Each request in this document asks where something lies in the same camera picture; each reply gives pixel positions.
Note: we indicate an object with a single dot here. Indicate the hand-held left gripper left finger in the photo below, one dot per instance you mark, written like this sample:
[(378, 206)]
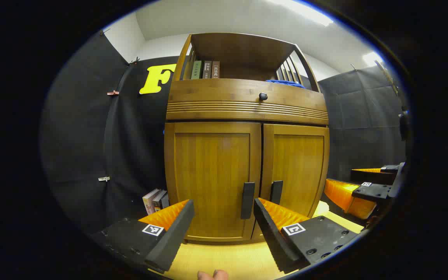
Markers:
[(169, 241)]

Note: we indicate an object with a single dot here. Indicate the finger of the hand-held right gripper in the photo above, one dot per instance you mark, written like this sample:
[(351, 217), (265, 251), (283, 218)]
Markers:
[(375, 191), (371, 177)]

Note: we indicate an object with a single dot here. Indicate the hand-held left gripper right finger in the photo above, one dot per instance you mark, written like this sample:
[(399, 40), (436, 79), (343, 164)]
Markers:
[(272, 237)]

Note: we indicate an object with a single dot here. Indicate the wooden shoe cabinet door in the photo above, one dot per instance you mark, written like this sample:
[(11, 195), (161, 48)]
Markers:
[(212, 171), (300, 167)]

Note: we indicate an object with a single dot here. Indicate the wooden double-door shoe cabinet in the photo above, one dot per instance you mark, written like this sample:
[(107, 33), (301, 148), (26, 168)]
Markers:
[(243, 112)]

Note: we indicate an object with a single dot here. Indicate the wooden cabinet drawer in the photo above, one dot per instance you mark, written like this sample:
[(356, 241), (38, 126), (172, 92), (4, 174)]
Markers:
[(216, 95)]

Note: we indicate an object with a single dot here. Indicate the dark thin book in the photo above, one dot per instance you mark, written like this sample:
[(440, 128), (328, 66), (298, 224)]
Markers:
[(165, 201)]

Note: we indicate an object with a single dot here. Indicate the grey book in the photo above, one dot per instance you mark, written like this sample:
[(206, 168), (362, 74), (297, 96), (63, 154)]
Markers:
[(158, 200)]

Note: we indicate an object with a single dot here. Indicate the pale cover book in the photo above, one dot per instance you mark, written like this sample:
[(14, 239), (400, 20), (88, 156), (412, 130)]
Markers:
[(148, 202)]

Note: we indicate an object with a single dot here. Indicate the small ceiling light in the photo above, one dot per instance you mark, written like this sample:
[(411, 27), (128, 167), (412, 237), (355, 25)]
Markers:
[(372, 59)]

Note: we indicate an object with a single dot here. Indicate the blue cloth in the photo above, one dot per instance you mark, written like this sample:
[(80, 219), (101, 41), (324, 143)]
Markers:
[(284, 83)]

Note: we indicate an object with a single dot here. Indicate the black drawer knob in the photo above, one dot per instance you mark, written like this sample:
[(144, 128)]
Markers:
[(263, 96)]

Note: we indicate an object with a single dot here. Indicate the black backdrop cloth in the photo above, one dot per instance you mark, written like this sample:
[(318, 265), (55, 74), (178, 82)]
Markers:
[(80, 136)]

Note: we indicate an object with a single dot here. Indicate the red clip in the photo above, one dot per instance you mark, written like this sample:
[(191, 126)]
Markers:
[(112, 93)]

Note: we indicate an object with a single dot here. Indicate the dark brown book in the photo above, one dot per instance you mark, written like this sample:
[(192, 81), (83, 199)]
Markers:
[(207, 70)]

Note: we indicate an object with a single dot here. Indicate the reddish brown book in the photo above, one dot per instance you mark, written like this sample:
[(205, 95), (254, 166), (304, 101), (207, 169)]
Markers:
[(215, 70)]

